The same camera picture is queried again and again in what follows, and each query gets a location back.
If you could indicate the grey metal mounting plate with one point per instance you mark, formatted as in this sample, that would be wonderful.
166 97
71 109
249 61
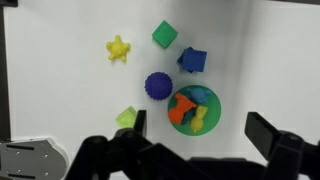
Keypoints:
30 160

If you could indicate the blue cube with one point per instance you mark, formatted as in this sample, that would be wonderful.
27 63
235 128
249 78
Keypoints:
194 60

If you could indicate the light green cube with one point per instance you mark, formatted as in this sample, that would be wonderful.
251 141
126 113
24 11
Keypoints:
126 117

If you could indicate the yellow figure toy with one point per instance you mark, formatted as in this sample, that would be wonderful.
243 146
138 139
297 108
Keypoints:
199 116

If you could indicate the purple bumpy ball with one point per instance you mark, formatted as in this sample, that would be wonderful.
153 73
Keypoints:
158 86

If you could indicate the orange toy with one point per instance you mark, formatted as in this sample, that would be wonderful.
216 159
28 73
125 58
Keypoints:
180 108

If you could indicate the dark teal toy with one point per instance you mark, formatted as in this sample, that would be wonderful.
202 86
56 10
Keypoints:
188 117

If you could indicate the green bowl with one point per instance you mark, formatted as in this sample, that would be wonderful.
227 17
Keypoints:
213 115

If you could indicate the yellow spiky star toy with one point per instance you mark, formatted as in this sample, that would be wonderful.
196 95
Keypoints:
117 49

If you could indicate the light blue toy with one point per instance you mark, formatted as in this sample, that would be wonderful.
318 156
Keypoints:
199 94

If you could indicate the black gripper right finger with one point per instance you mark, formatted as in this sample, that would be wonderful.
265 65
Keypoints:
263 133

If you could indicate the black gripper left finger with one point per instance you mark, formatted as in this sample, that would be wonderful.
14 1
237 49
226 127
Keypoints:
140 123

